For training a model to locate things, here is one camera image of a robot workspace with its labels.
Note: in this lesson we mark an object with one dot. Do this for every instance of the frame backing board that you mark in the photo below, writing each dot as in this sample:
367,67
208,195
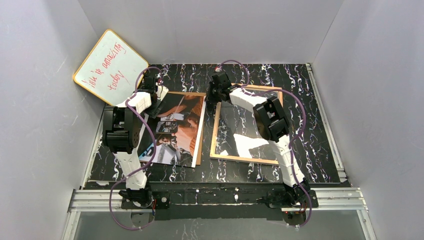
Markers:
188,131

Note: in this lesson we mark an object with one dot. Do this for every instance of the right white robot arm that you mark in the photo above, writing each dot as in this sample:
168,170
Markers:
273,125

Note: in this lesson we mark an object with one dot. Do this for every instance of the printed photo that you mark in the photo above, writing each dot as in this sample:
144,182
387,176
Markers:
162,127

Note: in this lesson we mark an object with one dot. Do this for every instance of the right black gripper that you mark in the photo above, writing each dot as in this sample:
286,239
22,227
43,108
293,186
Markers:
212,96

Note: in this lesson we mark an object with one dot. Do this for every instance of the aluminium rail base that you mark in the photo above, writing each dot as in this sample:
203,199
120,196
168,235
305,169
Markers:
218,198

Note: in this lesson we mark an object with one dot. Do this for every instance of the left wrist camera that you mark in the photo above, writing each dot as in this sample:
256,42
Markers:
161,92

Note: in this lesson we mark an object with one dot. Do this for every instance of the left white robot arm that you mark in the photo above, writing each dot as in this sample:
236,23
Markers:
121,133

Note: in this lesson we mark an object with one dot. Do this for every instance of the wooden picture frame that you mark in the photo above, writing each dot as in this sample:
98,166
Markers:
246,126

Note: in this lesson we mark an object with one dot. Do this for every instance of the whiteboard with red writing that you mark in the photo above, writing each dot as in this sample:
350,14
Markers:
111,69

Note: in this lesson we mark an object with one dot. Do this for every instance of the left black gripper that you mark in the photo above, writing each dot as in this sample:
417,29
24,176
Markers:
154,108

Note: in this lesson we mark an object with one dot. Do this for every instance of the clear plastic sheet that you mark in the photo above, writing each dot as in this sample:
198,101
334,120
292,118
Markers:
245,129

